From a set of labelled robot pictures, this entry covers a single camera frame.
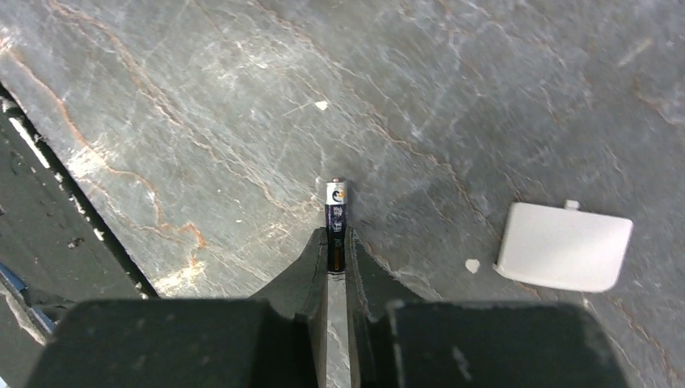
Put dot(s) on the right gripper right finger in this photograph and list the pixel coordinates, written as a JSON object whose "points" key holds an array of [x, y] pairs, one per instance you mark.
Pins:
{"points": [[369, 286]]}

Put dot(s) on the white battery cover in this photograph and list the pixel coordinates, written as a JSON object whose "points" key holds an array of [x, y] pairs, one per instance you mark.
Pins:
{"points": [[563, 248]]}

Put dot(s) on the AAA battery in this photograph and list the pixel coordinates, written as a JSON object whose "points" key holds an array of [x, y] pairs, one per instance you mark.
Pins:
{"points": [[336, 223]]}

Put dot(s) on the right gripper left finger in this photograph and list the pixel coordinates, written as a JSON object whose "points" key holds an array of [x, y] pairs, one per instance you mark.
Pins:
{"points": [[300, 290]]}

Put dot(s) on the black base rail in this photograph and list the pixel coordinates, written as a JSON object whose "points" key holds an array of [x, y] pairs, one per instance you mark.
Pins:
{"points": [[56, 250]]}

